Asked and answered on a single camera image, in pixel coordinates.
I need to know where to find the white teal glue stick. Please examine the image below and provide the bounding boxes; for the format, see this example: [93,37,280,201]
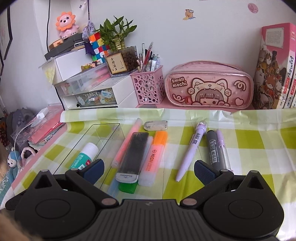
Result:
[69,143,99,170]

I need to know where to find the grey marker pen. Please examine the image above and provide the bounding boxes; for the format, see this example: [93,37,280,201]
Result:
[206,130,225,171]

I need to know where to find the pink highlighter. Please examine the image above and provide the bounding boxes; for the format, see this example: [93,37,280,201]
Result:
[111,118,142,169]

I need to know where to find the light purple clear pen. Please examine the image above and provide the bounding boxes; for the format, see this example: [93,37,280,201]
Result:
[216,129,232,171]

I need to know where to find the green capped highlighter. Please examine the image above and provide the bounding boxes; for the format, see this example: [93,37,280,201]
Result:
[118,182,137,194]

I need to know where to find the clear plastic organizer box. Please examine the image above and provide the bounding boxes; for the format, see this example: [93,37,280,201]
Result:
[54,123,125,189]

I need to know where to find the black correction tape case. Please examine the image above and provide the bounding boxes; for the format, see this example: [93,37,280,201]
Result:
[115,132,149,184]

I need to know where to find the purple novelty pen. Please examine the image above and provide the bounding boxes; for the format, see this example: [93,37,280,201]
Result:
[176,121,207,182]

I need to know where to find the orange highlighter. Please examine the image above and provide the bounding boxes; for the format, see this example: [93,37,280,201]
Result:
[138,131,168,187]

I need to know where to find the white eraser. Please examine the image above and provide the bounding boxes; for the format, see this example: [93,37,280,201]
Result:
[144,120,168,132]

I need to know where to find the pink books stack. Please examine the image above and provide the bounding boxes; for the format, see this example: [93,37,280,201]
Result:
[10,105,67,149]

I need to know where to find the green checked tablecloth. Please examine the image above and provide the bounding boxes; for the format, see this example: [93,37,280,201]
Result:
[13,108,295,240]

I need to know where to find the white charger adapter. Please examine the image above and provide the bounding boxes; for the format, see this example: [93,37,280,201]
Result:
[31,108,49,127]

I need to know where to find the white drawer organizer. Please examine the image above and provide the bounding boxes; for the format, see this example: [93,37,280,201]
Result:
[60,75,138,110]

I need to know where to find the pink cat pencil case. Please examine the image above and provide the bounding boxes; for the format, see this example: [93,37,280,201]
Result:
[164,61,254,110]

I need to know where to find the clear plastic drawer box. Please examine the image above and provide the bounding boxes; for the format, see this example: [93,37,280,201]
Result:
[55,63,110,96]

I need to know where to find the white cardboard box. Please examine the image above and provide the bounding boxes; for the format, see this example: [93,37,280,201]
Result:
[39,48,92,85]

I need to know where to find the pink perforated pen holder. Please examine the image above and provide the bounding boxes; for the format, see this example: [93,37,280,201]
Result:
[130,65,166,104]

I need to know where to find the cartoon book box set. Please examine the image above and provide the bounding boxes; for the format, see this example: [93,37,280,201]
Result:
[252,23,295,109]

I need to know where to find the colourful cube puzzle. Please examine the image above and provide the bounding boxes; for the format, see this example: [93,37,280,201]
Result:
[89,32,111,64]

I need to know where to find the pens in holder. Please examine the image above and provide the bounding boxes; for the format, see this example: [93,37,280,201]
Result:
[138,42,160,72]

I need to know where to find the black flat box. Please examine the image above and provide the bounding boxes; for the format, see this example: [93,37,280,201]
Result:
[44,33,85,60]

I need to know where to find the lucky bamboo plant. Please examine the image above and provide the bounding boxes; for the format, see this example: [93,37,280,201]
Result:
[97,16,137,52]

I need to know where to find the pink lion plush toy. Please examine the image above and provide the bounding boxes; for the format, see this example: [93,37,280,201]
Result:
[56,11,79,40]

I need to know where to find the cartoon wall sticker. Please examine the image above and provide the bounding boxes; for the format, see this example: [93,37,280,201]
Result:
[183,9,195,21]

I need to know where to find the pink round wall sticker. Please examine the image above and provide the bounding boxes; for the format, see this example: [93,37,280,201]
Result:
[247,3,258,14]

